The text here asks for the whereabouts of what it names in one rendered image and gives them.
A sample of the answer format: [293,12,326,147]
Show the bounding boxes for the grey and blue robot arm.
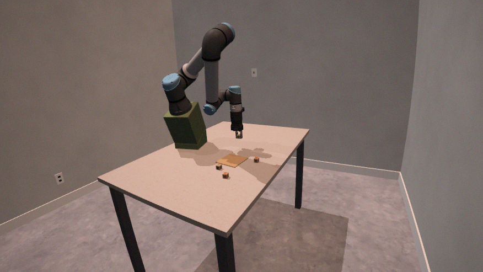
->
[162,23,242,116]

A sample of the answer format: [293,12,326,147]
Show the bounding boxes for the tan square mat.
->
[216,154,248,168]

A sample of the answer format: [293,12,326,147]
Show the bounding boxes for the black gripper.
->
[230,104,244,139]

